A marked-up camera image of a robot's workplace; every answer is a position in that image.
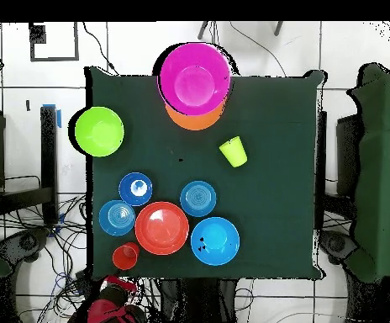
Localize shallow red-orange bowl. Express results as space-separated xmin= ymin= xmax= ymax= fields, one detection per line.
xmin=134 ymin=201 xmax=190 ymax=257

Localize medium blue bowl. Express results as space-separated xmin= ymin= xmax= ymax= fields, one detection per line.
xmin=190 ymin=216 xmax=240 ymax=267

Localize small dark blue bowl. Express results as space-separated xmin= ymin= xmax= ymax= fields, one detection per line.
xmin=119 ymin=172 xmax=154 ymax=207

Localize dark green tablecloth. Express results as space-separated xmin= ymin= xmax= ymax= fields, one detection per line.
xmin=85 ymin=66 xmax=327 ymax=280

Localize black power strip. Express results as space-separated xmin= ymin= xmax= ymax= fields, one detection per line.
xmin=75 ymin=270 xmax=100 ymax=300

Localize dark grey chair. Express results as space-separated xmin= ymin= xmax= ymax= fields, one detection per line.
xmin=318 ymin=230 xmax=360 ymax=267

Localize large pink bowl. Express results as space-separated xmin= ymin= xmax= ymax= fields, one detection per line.
xmin=156 ymin=42 xmax=233 ymax=117

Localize grey tripod legs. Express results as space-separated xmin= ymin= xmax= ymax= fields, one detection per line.
xmin=197 ymin=21 xmax=285 ymax=40

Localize light green cup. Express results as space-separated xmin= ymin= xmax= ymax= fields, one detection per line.
xmin=219 ymin=135 xmax=249 ymax=168

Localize red-orange cup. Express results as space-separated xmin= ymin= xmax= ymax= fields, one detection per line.
xmin=112 ymin=241 xmax=141 ymax=271

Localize large light orange bowl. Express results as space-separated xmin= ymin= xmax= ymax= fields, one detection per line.
xmin=164 ymin=97 xmax=229 ymax=131

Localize small light blue bowl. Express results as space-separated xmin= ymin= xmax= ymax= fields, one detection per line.
xmin=180 ymin=180 xmax=218 ymax=218
xmin=98 ymin=199 xmax=136 ymax=237

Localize black chair base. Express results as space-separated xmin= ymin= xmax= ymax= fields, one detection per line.
xmin=0 ymin=226 xmax=51 ymax=270

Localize light green bowl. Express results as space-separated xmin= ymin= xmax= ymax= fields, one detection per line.
xmin=74 ymin=106 xmax=126 ymax=158

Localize black bench frame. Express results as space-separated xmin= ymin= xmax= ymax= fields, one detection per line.
xmin=0 ymin=105 xmax=60 ymax=226

